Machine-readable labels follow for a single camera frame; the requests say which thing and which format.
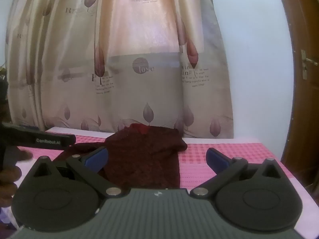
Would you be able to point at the person's left hand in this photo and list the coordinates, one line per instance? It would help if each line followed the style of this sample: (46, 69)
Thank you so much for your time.
(9, 175)

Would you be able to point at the beige leaf print curtain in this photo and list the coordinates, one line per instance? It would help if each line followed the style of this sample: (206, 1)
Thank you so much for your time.
(119, 62)

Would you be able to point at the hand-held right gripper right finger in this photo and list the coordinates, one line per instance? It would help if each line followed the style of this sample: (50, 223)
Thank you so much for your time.
(216, 159)

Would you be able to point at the pink checkered bed sheet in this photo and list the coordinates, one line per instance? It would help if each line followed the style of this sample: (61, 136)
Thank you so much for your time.
(236, 154)

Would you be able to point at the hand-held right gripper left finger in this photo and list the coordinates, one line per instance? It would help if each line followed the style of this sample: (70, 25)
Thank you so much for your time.
(97, 158)

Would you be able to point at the dark red patterned garment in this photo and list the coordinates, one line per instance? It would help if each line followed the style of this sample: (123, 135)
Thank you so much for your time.
(147, 154)

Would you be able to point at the brown wooden door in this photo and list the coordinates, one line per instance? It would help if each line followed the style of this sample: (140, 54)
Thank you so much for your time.
(302, 119)

